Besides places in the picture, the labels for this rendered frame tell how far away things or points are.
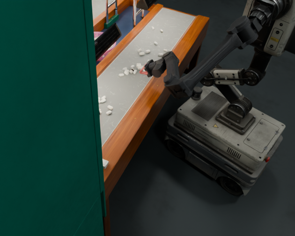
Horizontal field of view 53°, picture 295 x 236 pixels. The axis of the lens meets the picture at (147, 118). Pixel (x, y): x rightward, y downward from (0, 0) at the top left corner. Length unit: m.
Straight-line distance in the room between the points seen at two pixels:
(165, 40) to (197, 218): 1.32
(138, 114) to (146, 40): 0.79
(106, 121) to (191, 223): 0.97
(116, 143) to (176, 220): 0.87
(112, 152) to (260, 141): 1.05
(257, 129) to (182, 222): 0.82
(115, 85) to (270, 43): 0.90
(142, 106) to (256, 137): 0.83
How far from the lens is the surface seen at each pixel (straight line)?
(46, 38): 0.60
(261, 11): 1.40
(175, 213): 2.18
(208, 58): 1.30
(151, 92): 1.78
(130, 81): 1.89
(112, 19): 2.57
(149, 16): 2.54
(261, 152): 2.04
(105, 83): 1.87
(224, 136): 2.03
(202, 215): 2.22
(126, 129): 1.56
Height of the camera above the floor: 1.95
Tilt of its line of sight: 47 degrees down
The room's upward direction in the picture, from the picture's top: 6 degrees clockwise
